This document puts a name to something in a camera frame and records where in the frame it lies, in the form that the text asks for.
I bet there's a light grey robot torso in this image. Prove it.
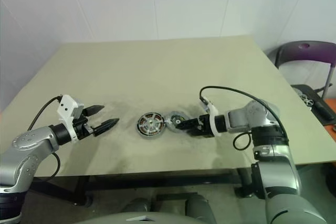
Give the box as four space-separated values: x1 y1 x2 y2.
78 209 190 224

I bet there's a motor housing with copper windings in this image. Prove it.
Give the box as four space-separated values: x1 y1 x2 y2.
136 112 166 140

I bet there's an orange side table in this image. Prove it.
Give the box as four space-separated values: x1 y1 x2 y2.
325 98 336 162

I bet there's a grey rounded robot shape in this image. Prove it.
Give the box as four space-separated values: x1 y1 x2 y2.
184 194 217 224

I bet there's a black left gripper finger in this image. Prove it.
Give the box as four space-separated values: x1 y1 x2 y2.
83 104 105 117
91 118 121 137

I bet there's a black tool handle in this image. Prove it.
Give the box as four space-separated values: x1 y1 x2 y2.
313 95 336 121

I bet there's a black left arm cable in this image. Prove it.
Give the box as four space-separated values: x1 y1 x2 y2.
26 95 62 183

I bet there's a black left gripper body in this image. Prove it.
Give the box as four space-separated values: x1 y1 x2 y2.
72 115 95 140

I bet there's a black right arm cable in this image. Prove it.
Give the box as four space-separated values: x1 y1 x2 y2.
198 85 289 152

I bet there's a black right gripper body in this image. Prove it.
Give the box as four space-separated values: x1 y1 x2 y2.
195 115 216 139

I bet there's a dark tray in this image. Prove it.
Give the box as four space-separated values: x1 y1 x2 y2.
291 84 336 126

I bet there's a round silver motor lid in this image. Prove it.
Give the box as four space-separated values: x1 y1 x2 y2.
165 110 186 132

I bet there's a black metal table frame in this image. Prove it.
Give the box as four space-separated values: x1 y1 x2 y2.
34 168 257 208

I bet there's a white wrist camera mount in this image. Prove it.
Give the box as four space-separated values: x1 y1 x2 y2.
57 94 85 144
200 98 224 137

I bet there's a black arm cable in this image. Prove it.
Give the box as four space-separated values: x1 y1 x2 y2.
26 95 62 183
198 85 289 152

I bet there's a purple chair with grey frame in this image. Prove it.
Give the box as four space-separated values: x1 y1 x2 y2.
264 40 336 99

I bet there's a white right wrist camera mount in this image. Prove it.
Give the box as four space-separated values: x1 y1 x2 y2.
200 98 224 137

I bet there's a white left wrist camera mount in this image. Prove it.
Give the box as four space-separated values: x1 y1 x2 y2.
57 94 85 144

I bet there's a small white spoked wheel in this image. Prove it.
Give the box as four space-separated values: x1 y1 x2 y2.
301 94 316 107

